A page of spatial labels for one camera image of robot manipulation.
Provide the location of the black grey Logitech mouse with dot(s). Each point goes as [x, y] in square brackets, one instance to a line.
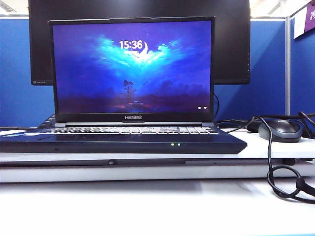
[283, 132]

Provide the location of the black Logitech keyboard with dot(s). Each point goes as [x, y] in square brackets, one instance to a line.
[48, 121]

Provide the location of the black ASUS monitor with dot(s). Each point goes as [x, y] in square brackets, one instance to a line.
[231, 49]

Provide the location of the grey partition post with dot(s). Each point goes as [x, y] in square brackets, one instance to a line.
[288, 73]

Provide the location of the black Hasee laptop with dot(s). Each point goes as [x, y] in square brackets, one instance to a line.
[133, 73]

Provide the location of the small white paper sheet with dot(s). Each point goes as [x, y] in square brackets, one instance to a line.
[299, 24]

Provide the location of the purple card sign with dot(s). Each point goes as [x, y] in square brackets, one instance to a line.
[310, 14]

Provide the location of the black laptop power adapter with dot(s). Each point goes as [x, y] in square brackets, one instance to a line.
[253, 126]

